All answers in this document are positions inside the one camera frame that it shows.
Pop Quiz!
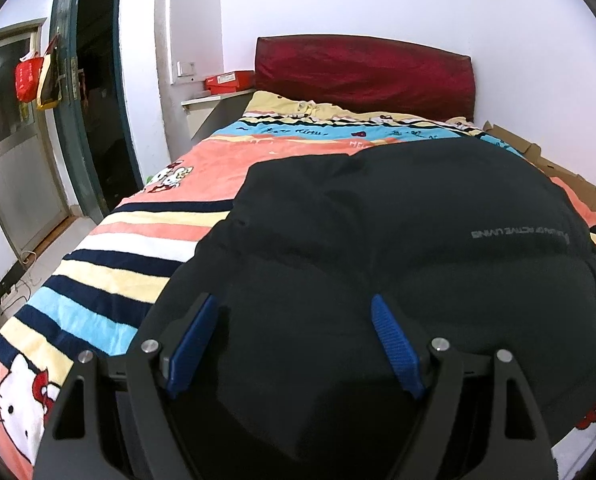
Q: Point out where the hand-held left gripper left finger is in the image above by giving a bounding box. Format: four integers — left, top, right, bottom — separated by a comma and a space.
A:
32, 291, 221, 480

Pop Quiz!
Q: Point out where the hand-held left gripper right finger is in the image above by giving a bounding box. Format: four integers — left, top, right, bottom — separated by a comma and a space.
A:
369, 293, 555, 480

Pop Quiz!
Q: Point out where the black puffer jacket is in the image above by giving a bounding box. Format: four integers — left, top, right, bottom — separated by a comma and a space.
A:
138, 137, 596, 466

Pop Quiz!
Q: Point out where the cartoon cat printed blanket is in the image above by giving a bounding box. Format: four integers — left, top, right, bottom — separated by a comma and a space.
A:
0, 90, 596, 480

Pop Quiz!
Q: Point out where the teal door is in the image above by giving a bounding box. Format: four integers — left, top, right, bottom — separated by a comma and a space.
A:
49, 0, 106, 224

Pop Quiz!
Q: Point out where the white bedside shelf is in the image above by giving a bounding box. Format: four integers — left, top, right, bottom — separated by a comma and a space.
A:
180, 89, 258, 144

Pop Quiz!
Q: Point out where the flattened cardboard box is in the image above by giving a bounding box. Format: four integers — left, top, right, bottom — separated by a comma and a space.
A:
532, 154, 596, 212
482, 121, 542, 162

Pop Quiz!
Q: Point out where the grey metal door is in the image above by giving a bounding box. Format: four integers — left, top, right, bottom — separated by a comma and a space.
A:
0, 19, 72, 257

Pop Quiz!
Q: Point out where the red shoe box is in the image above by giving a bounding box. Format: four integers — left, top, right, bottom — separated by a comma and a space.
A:
204, 70, 257, 96

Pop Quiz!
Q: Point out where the dark red padded headboard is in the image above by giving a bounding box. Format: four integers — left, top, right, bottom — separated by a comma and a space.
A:
254, 36, 477, 124

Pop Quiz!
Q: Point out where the yellow paper bag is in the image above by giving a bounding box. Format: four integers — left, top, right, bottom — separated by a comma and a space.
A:
36, 35, 65, 111

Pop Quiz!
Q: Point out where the red plastic bag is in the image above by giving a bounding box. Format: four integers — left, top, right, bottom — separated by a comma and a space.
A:
15, 55, 47, 104

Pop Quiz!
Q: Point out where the teal door frame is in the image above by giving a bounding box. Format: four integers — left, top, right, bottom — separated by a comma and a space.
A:
110, 0, 145, 199

